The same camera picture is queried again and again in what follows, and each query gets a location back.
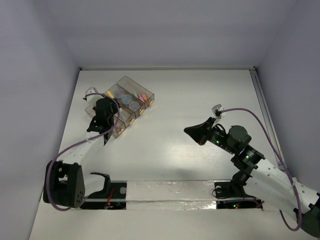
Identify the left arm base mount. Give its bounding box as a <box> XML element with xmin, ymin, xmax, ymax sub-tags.
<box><xmin>79</xmin><ymin>172</ymin><xmax>128</xmax><ymax>210</ymax></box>

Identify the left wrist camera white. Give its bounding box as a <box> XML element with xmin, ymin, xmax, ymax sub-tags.
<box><xmin>82</xmin><ymin>86</ymin><xmax>98</xmax><ymax>102</ymax></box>

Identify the pink highlighter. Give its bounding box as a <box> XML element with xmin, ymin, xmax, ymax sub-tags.
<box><xmin>138</xmin><ymin>93</ymin><xmax>148</xmax><ymax>103</ymax></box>

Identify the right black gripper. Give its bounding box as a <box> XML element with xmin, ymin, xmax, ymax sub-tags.
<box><xmin>183</xmin><ymin>116</ymin><xmax>236</xmax><ymax>155</ymax></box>

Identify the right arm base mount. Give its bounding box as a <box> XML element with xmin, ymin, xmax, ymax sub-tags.
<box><xmin>211</xmin><ymin>171</ymin><xmax>264</xmax><ymax>210</ymax></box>

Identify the yellow highlighter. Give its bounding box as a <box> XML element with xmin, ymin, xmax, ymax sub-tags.
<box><xmin>105</xmin><ymin>91</ymin><xmax>115</xmax><ymax>99</ymax></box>

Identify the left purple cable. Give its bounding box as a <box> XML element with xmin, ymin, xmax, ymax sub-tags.
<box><xmin>44</xmin><ymin>92</ymin><xmax>121</xmax><ymax>212</ymax></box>

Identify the clear tape roll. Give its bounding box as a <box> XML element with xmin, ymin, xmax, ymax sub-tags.
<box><xmin>114</xmin><ymin>89</ymin><xmax>125</xmax><ymax>99</ymax></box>

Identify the silver taped front board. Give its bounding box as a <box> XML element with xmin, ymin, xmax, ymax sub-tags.
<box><xmin>125</xmin><ymin>180</ymin><xmax>217</xmax><ymax>211</ymax></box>

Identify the aluminium rail right edge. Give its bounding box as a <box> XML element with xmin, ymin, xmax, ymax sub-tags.
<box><xmin>249</xmin><ymin>67</ymin><xmax>285</xmax><ymax>163</ymax></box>

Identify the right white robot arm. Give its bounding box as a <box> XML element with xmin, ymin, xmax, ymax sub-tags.
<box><xmin>183</xmin><ymin>117</ymin><xmax>320</xmax><ymax>238</ymax></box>

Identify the clear brown compartment organizer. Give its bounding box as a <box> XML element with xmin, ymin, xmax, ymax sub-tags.
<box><xmin>83</xmin><ymin>76</ymin><xmax>155</xmax><ymax>140</ymax></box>

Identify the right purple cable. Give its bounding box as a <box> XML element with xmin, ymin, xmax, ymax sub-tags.
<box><xmin>219</xmin><ymin>107</ymin><xmax>303</xmax><ymax>231</ymax></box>

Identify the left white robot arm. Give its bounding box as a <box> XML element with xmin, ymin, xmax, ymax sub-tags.
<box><xmin>43</xmin><ymin>95</ymin><xmax>120</xmax><ymax>212</ymax></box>

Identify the purple cable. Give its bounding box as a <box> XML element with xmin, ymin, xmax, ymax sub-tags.
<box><xmin>219</xmin><ymin>107</ymin><xmax>303</xmax><ymax>231</ymax></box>
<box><xmin>44</xmin><ymin>92</ymin><xmax>121</xmax><ymax>212</ymax></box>

